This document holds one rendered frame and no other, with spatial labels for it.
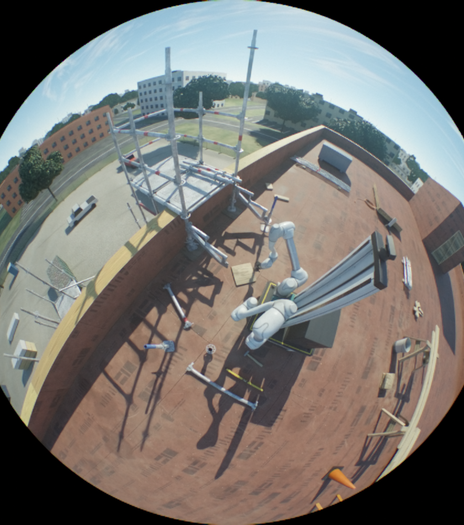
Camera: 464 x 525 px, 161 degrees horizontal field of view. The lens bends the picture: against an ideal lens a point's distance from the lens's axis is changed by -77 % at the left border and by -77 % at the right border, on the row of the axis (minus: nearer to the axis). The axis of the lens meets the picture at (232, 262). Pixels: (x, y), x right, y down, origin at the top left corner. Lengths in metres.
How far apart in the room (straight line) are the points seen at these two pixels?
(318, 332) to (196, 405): 1.73
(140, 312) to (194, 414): 1.58
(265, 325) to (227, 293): 1.38
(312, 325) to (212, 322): 1.27
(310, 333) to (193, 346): 1.42
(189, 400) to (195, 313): 1.21
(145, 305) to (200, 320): 0.84
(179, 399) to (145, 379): 0.53
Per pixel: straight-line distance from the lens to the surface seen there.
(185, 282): 2.41
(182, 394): 2.38
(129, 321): 2.56
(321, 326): 1.67
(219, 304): 2.27
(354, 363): 3.19
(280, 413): 2.62
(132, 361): 2.54
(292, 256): 1.84
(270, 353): 2.33
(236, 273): 2.41
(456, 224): 9.78
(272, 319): 1.02
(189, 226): 2.16
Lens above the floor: 2.21
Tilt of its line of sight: 62 degrees down
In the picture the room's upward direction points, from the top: 10 degrees clockwise
